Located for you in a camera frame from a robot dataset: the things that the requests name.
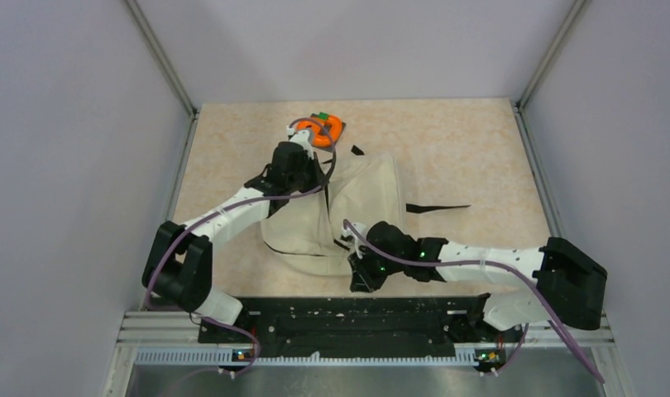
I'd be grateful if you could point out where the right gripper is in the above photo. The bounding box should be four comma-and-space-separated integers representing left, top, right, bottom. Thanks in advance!
348, 242, 406, 293

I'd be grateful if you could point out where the cream canvas backpack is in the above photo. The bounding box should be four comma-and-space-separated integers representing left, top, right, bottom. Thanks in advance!
260, 144, 472, 279

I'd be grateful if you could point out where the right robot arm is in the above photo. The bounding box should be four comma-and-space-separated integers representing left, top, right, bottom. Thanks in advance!
342, 220, 608, 341

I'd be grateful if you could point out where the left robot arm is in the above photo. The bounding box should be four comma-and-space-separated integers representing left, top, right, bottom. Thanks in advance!
141, 140, 330, 342

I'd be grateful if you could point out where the orange plastic toy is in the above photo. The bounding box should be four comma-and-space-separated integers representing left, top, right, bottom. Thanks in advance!
295, 113, 344, 148

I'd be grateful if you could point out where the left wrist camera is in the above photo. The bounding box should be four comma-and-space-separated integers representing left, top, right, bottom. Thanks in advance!
285, 126, 315, 160

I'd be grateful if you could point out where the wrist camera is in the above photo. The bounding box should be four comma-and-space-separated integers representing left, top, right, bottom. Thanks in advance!
285, 126, 315, 160
340, 219, 369, 259

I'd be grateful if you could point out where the grey toy base plate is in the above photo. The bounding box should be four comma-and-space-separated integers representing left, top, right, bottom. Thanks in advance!
307, 112, 347, 154

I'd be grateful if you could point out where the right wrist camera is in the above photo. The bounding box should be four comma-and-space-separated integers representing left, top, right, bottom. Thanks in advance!
340, 219, 369, 259

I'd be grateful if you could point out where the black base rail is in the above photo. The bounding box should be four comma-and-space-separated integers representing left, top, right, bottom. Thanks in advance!
198, 294, 523, 359

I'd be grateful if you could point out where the aluminium frame rail left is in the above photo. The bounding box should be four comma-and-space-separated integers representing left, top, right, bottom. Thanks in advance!
94, 1, 197, 378

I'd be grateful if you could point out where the aluminium frame rail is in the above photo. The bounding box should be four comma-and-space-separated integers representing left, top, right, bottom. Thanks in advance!
513, 0, 615, 347
94, 1, 197, 378

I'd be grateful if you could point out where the aluminium frame rail right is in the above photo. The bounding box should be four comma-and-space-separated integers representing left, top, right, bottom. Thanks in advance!
513, 0, 615, 347

